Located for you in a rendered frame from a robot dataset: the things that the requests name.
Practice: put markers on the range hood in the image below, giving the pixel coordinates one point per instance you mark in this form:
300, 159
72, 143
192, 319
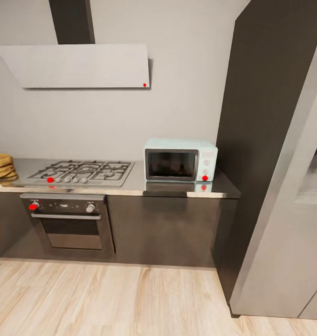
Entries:
77, 61

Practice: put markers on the oven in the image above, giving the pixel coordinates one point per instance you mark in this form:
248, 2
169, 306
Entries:
71, 224

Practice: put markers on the popcorn bag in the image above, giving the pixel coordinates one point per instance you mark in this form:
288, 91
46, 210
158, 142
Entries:
7, 168

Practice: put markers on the microwave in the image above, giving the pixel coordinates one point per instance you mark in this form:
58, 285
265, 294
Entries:
179, 160

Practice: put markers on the burner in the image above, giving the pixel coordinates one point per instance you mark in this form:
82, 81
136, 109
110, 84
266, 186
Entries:
81, 172

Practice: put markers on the fridge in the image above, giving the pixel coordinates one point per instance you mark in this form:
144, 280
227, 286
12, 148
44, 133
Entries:
267, 147

